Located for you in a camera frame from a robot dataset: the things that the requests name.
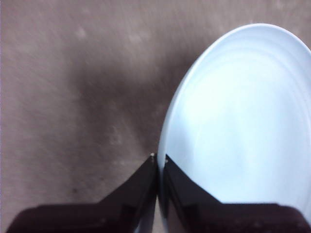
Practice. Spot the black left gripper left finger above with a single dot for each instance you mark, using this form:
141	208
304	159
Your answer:
121	216

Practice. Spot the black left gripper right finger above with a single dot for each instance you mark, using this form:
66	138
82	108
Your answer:
206	216

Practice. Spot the light blue round plate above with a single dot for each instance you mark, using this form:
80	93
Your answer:
243	109

